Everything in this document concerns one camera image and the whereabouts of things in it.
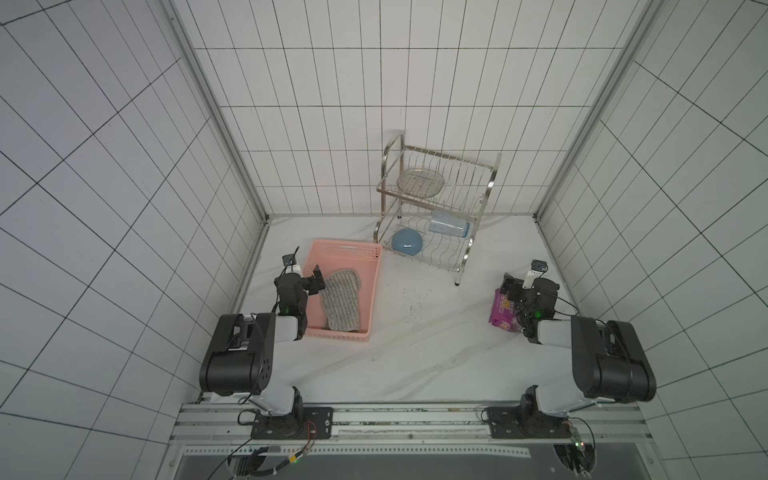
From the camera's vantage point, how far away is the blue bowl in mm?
1028

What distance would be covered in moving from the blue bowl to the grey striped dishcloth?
18cm

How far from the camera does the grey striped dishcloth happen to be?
2.88ft
